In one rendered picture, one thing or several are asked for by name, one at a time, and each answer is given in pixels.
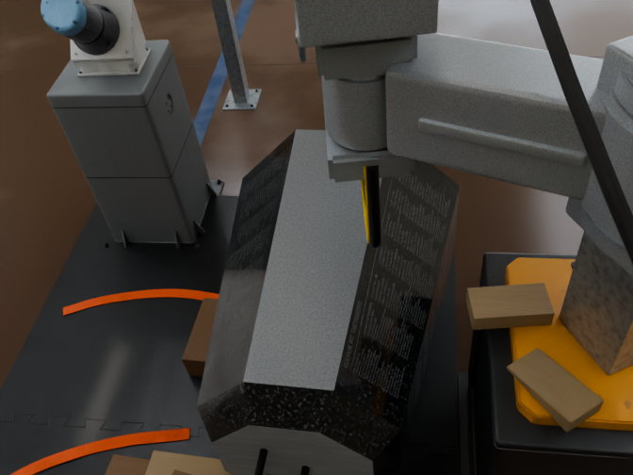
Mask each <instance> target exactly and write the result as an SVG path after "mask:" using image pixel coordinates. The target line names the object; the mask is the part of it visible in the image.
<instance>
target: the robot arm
mask: <svg viewBox="0 0 633 475"><path fill-rule="evenodd" d="M41 15H42V18H43V20H44V21H45V22H46V23H47V25H48V26H50V27H51V28H52V29H53V30H54V31H56V32H57V33H58V34H60V35H63V36H65V37H67V38H69V39H71V40H73V42H74V43H75V45H76V46H77V47H78V48H79V49H80V50H82V51H83V52H85V53H87V54H90V55H95V56H98V55H102V54H105V53H107V52H108V51H110V50H111V49H112V48H113V47H114V46H115V44H116V42H117V40H118V38H119V35H120V25H119V21H118V19H117V17H116V15H115V14H114V13H113V12H112V11H111V10H110V9H109V8H107V7H105V6H102V5H99V4H92V3H91V2H90V0H41Z"/></svg>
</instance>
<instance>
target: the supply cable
mask: <svg viewBox="0 0 633 475"><path fill-rule="evenodd" d="M530 3H531V5H532V7H533V10H534V13H535V16H536V19H537V21H538V24H539V27H540V29H541V31H542V34H543V37H544V41H545V44H546V47H547V50H548V53H549V55H550V57H551V60H552V63H553V65H554V68H555V71H556V74H557V76H558V79H559V82H560V86H561V88H562V91H563V94H564V96H565V99H566V102H567V104H568V107H569V108H570V111H571V113H572V116H573V118H574V121H575V124H576V128H577V130H578V133H579V135H580V137H581V139H582V142H583V145H584V147H585V150H586V152H587V155H588V157H589V160H590V162H591V164H592V168H593V171H594V173H595V176H596V178H597V181H598V184H599V186H600V188H601V190H602V193H603V195H604V198H605V201H606V203H607V205H608V208H609V212H610V214H611V216H612V218H613V220H614V222H615V225H616V227H617V230H618V232H619V234H620V237H621V239H622V241H623V244H624V245H625V249H626V251H627V254H628V256H629V258H630V261H631V263H632V265H633V215H632V212H631V210H630V208H629V205H628V203H627V201H626V198H625V196H624V193H623V191H622V188H621V186H620V183H619V180H618V178H617V175H616V173H615V170H614V169H613V166H612V164H611V161H610V159H609V155H608V152H607V150H606V147H605V145H604V142H603V141H602V138H601V136H600V133H599V131H598V128H597V126H596V123H595V120H594V118H593V115H592V112H591V110H590V107H589V105H588V102H587V100H586V97H585V95H584V92H583V90H582V88H581V86H580V83H579V80H578V77H577V75H576V70H575V68H574V65H573V62H572V60H571V58H570V55H569V52H568V49H567V47H566V44H565V41H564V38H563V36H562V34H561V31H560V27H559V24H558V21H557V19H556V16H555V13H554V10H553V9H552V6H551V3H550V0H530Z"/></svg>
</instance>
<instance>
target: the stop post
mask: <svg viewBox="0 0 633 475"><path fill-rule="evenodd" d="M211 3H212V7H213V10H214V15H215V19H216V23H217V28H218V32H219V39H220V43H221V48H222V52H223V56H224V60H225V64H226V69H227V73H228V76H229V81H230V85H231V89H230V90H229V92H228V95H227V97H226V100H225V103H224V105H223V108H222V110H256V107H257V103H258V100H259V97H260V94H261V91H262V90H249V88H248V83H247V78H246V74H245V69H244V64H243V60H242V56H241V51H240V46H239V41H238V36H237V32H236V28H235V19H234V14H233V10H232V5H231V0H211Z"/></svg>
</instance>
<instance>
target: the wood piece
mask: <svg viewBox="0 0 633 475"><path fill-rule="evenodd" d="M466 303H467V308H468V313H469V317H470V321H471V326H472V330H482V329H496V328H511V327H526V326H540V325H551V324H552V321H553V318H554V315H555V313H554V309H553V306H552V303H551V301H550V298H549V295H548V292H547V289H546V286H545V283H537V284H522V285H509V286H496V287H470V288H468V289H467V291H466Z"/></svg>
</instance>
